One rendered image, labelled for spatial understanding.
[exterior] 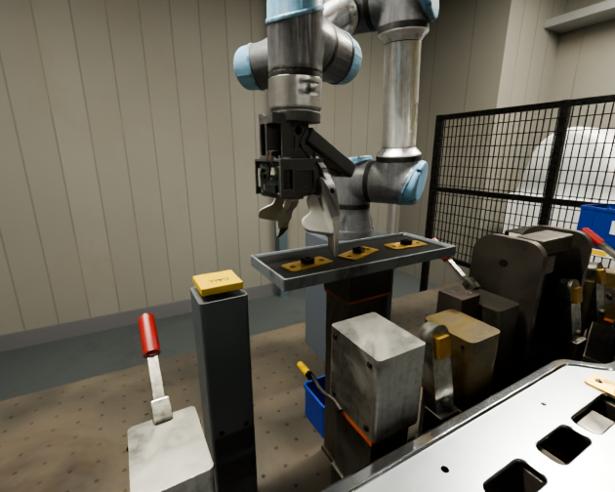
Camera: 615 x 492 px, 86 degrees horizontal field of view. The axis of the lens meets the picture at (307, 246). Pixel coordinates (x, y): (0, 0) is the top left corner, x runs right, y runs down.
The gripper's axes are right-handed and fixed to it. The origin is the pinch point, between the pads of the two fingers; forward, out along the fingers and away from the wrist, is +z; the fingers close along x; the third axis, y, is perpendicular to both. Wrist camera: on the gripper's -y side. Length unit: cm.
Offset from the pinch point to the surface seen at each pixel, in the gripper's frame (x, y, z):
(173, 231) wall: -235, -43, 46
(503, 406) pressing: 27.4, -13.0, 19.3
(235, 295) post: -0.2, 12.9, 5.2
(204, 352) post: -0.5, 18.1, 12.8
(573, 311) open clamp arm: 26, -44, 15
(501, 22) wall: -101, -270, -114
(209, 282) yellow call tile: -2.3, 15.8, 3.2
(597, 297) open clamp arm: 27, -59, 16
